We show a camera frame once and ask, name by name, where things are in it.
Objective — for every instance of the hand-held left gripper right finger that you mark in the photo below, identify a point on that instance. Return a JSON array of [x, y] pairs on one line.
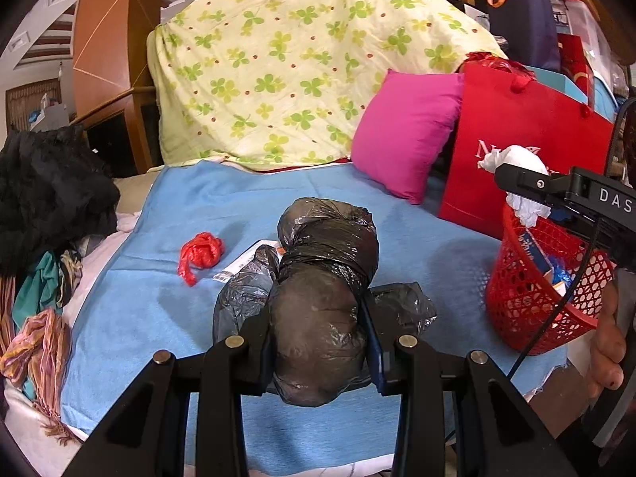
[[377, 357]]

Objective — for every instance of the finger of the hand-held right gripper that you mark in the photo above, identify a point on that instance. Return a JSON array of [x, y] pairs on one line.
[[531, 181]]

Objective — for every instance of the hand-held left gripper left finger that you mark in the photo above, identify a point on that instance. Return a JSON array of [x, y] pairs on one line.
[[253, 353]]

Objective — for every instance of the white tissue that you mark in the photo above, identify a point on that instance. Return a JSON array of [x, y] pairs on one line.
[[521, 159]]

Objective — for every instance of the black plastic bag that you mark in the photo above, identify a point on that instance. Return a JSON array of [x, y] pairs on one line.
[[318, 318]]

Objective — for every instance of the blue plastic bag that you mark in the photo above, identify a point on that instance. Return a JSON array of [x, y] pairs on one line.
[[561, 273]]

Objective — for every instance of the red plastic bag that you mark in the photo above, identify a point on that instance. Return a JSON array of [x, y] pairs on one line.
[[201, 253]]

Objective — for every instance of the red plastic mesh basket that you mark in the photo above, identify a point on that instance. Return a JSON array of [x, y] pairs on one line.
[[526, 298]]

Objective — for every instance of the person's right hand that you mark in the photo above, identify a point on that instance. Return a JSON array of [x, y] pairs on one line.
[[605, 353]]

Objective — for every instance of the red paper bag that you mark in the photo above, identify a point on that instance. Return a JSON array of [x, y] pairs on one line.
[[521, 119]]

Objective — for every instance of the blue cardboard box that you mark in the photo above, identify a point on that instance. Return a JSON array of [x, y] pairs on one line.
[[536, 253]]

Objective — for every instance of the white printed paper packet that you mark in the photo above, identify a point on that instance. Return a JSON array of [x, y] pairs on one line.
[[243, 261]]

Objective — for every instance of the light blue box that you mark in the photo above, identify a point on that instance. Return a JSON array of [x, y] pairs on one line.
[[556, 82]]

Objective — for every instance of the light blue plastic bin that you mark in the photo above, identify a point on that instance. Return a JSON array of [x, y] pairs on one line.
[[602, 97]]

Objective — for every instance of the light blue blanket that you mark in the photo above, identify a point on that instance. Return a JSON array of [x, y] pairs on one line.
[[149, 308]]

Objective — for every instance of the red crinkled plastic wrap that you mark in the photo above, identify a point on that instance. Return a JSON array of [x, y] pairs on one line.
[[489, 62]]

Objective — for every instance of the red gift box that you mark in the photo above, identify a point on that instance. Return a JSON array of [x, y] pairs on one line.
[[571, 54]]

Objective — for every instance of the pink pillow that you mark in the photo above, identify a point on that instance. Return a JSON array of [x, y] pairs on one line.
[[402, 139]]

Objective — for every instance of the clear plastic storage box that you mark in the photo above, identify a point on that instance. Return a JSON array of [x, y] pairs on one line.
[[591, 20]]

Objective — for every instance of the orange striped scarf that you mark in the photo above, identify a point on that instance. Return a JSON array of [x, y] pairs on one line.
[[39, 353]]

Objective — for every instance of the teal cloth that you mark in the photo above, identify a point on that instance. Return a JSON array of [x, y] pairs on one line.
[[39, 283]]

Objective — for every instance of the pile of dark clothes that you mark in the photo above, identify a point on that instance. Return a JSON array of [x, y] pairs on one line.
[[30, 432]]

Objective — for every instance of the dark wooden cabinet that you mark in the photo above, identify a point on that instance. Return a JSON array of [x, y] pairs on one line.
[[114, 144]]

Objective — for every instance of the clover print quilt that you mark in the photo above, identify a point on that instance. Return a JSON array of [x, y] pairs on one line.
[[273, 59]]

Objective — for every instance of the wooden lattice door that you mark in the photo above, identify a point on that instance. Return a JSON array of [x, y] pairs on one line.
[[25, 104]]

